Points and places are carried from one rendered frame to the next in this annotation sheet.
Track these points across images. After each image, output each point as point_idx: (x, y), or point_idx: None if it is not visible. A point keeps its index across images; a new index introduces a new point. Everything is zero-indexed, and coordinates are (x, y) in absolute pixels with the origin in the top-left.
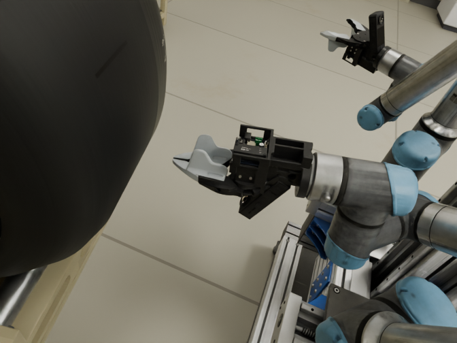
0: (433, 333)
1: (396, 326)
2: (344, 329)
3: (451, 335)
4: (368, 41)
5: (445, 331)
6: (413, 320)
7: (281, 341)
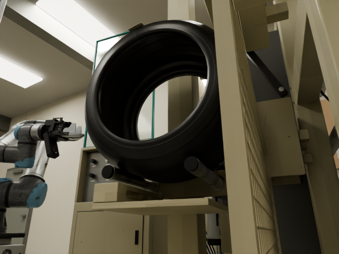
0: (40, 159)
1: (34, 170)
2: (39, 183)
3: (41, 155)
4: None
5: (39, 156)
6: (12, 181)
7: (22, 244)
